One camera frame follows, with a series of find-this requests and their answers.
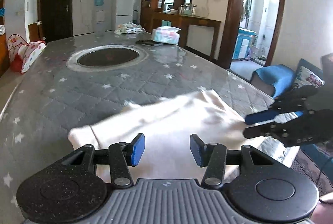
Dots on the white refrigerator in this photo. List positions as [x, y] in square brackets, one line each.
[123, 12]

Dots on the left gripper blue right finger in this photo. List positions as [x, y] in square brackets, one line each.
[211, 156]

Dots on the black remote on table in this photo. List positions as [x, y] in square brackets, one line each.
[149, 43]

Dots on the dark wooden door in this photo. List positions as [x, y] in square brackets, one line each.
[56, 19]

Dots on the round black table hotplate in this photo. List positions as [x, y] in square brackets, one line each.
[106, 58]

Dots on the butterfly pillow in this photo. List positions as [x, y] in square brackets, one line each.
[307, 74]

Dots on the white cream garment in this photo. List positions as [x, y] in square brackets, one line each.
[167, 126]

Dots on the tissue pack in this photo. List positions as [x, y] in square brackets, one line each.
[166, 35]

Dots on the water dispenser with blue bottle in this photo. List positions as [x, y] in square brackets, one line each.
[99, 18]

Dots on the wooden sideboard cabinet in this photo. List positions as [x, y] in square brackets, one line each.
[181, 14]

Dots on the crumpled patterned cloth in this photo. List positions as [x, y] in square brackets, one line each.
[129, 28]

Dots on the blue cushion chair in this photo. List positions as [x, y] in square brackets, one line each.
[273, 80]

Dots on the wooden bookshelf cabinet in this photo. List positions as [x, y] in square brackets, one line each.
[4, 52]

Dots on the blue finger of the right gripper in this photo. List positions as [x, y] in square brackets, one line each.
[272, 129]
[265, 115]

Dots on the polka dot play tent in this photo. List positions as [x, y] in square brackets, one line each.
[22, 54]

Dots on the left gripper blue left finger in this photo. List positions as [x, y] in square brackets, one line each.
[123, 155]

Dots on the grey star quilted table cover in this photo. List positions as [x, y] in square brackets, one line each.
[52, 99]

